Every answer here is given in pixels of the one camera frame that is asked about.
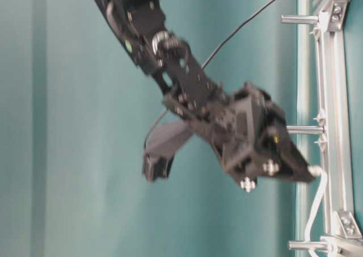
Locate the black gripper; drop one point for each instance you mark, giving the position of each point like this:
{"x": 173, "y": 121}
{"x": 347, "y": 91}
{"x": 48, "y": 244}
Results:
{"x": 244, "y": 132}

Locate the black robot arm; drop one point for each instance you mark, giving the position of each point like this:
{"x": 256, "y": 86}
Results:
{"x": 139, "y": 26}

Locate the middle metal pin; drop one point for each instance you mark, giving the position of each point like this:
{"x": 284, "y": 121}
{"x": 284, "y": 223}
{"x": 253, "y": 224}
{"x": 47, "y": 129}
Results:
{"x": 305, "y": 129}

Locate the metal pin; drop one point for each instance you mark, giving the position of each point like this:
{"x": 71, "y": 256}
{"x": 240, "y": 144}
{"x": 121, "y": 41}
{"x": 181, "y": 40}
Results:
{"x": 307, "y": 245}
{"x": 300, "y": 19}
{"x": 305, "y": 129}

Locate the bottom metal pin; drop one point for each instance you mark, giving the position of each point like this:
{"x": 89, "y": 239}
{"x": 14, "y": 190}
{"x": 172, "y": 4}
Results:
{"x": 307, "y": 245}

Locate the top metal pin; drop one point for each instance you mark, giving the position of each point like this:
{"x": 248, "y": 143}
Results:
{"x": 300, "y": 19}

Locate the lower corner bracket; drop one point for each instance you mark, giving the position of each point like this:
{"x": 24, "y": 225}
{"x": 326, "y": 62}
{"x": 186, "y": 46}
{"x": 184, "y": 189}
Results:
{"x": 348, "y": 227}

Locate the corner bracket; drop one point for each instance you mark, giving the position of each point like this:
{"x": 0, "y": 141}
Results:
{"x": 332, "y": 19}
{"x": 348, "y": 227}

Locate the aluminium extrusion frame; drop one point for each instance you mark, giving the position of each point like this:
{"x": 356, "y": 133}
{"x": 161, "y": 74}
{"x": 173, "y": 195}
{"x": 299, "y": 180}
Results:
{"x": 329, "y": 94}

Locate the upper corner bracket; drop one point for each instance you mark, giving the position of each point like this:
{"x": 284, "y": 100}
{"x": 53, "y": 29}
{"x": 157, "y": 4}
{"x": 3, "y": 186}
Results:
{"x": 332, "y": 19}

